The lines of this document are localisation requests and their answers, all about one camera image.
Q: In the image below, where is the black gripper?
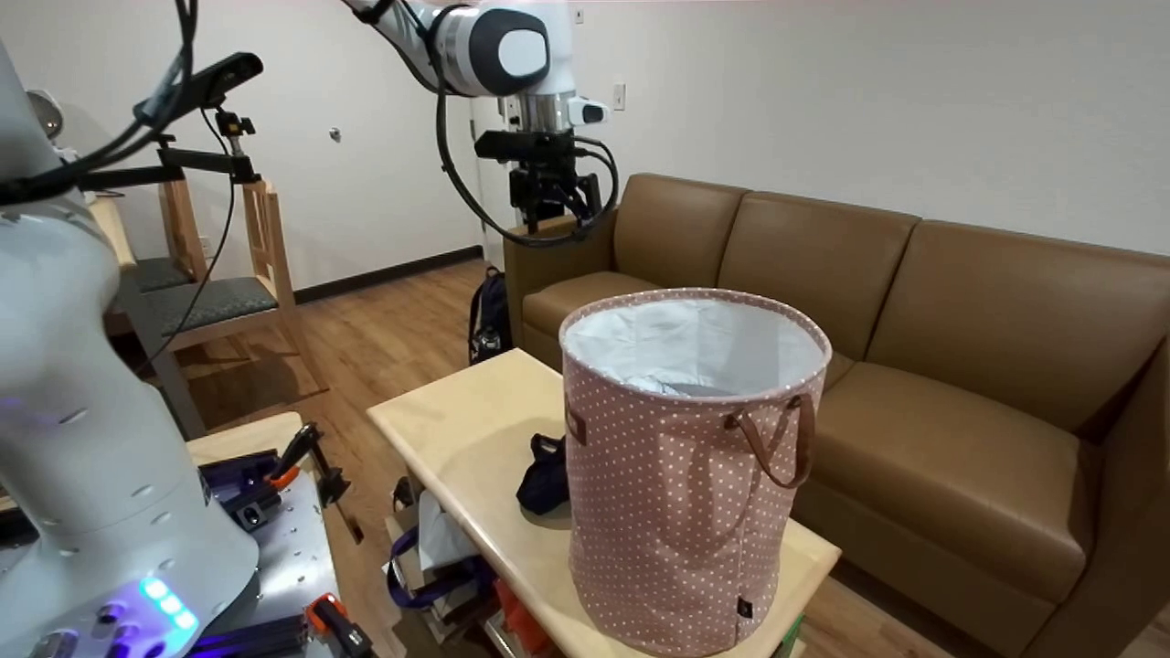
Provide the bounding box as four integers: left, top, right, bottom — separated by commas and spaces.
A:
476, 130, 601, 231

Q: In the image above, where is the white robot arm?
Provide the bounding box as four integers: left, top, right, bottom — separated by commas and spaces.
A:
0, 0, 582, 658

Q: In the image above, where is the pink polka dot laundry bin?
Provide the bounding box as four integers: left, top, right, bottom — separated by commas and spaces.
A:
560, 290, 834, 658

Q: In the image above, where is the dark navy cloth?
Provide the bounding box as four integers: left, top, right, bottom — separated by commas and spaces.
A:
515, 433, 572, 515

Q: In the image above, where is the wooden stool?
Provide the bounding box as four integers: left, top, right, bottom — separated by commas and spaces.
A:
121, 173, 303, 433

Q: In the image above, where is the brown leather sofa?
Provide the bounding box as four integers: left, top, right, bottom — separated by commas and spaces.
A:
506, 174, 1170, 658

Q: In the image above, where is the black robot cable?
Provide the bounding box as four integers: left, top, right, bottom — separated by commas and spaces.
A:
431, 89, 627, 251

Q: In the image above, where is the black stereo camera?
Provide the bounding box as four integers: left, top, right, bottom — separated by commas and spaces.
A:
136, 51, 262, 123

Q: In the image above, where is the purple handled tote bag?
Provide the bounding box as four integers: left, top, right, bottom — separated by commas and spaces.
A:
385, 479, 485, 642

